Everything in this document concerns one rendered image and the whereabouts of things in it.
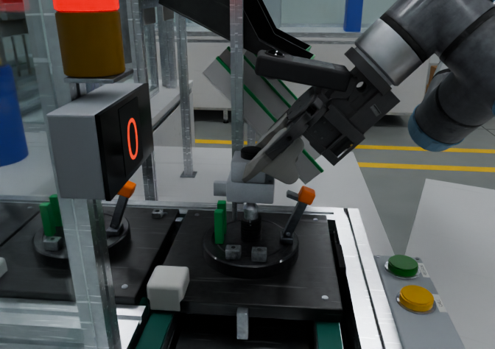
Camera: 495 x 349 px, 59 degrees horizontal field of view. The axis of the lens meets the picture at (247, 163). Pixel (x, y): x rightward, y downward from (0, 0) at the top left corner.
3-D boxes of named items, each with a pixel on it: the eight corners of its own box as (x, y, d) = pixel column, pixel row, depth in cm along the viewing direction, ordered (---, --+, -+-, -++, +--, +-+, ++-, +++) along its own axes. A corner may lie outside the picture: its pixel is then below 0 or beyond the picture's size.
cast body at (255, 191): (274, 191, 63) (276, 144, 60) (273, 205, 59) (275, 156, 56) (216, 188, 64) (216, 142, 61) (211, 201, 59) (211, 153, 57)
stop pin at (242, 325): (248, 333, 55) (248, 307, 53) (247, 339, 54) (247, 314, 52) (237, 332, 55) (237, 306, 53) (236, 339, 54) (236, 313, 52)
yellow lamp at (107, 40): (133, 68, 39) (128, 9, 37) (113, 78, 34) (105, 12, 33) (79, 67, 39) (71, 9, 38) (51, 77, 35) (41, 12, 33)
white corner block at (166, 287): (191, 291, 59) (189, 265, 57) (183, 314, 54) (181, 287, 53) (157, 288, 59) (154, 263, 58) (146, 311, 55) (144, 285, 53)
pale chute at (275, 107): (314, 160, 93) (329, 148, 91) (305, 185, 82) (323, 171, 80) (223, 62, 91) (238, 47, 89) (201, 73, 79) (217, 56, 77)
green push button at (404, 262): (412, 266, 64) (414, 254, 63) (420, 283, 60) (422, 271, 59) (384, 264, 64) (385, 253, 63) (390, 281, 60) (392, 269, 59)
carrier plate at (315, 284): (325, 224, 75) (326, 213, 74) (342, 323, 53) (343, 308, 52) (188, 219, 77) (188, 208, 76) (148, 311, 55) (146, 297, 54)
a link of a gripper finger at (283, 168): (271, 210, 55) (323, 158, 54) (236, 180, 54) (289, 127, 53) (268, 203, 58) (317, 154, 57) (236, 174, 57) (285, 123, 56)
